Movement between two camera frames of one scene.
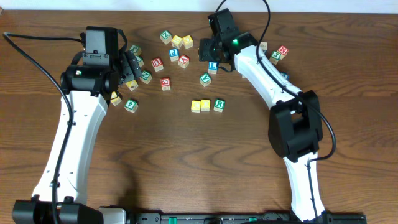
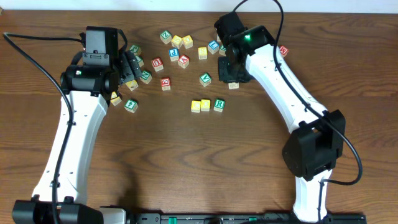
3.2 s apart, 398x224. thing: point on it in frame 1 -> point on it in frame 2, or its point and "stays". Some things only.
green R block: [219, 105] stays
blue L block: [212, 66] -> [234, 86]
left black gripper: [128, 68] stays
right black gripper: [206, 50] -> [229, 73]
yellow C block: [196, 106] stays
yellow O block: [205, 105] stays
